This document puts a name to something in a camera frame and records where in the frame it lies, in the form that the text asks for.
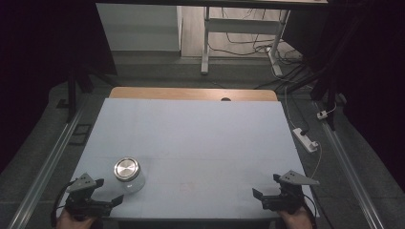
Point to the person's right hand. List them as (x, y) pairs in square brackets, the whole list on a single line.
[(296, 221)]

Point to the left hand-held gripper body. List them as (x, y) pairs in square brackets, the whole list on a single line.
[(83, 184)]

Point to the black metal stand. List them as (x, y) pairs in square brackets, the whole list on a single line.
[(331, 82), (71, 95)]

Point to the black plug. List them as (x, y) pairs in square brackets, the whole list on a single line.
[(304, 131)]

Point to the small white adapter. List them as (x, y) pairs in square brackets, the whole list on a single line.
[(322, 114)]

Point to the person's left hand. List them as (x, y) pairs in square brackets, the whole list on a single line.
[(73, 222)]

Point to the wooden table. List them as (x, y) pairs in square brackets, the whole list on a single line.
[(178, 93)]

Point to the clear glass jar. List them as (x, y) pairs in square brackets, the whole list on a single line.
[(135, 186)]

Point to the metal floor rail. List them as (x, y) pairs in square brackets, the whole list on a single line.
[(47, 168), (350, 168)]

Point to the white power strip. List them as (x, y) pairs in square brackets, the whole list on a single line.
[(304, 140)]

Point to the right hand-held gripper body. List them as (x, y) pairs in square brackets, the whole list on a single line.
[(297, 178)]

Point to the white desk frame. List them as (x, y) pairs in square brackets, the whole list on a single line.
[(205, 47)]

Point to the round steel jar lid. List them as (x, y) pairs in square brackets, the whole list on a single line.
[(126, 169)]

